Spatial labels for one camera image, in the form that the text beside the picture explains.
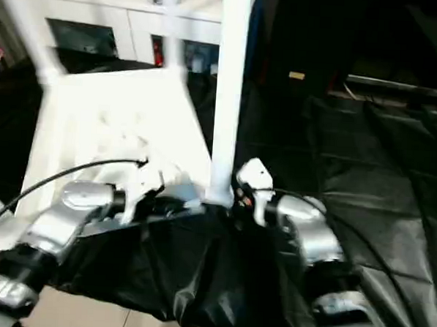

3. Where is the white plastic table top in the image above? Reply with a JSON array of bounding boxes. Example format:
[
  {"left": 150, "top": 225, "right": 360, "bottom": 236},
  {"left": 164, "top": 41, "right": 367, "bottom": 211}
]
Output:
[{"left": 0, "top": 59, "right": 224, "bottom": 263}]

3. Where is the white sideboard cabinet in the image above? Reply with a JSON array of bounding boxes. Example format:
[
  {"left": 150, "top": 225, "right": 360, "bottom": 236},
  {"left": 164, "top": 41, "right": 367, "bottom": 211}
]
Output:
[{"left": 20, "top": 0, "right": 228, "bottom": 77}]

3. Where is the black flat board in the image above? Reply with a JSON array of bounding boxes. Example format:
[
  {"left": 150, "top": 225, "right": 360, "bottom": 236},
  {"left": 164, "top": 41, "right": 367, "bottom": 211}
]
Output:
[{"left": 345, "top": 73, "right": 437, "bottom": 96}]

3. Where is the grey curtain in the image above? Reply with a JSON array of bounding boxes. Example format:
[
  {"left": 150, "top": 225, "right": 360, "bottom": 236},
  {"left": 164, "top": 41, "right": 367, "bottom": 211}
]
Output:
[{"left": 0, "top": 0, "right": 30, "bottom": 67}]

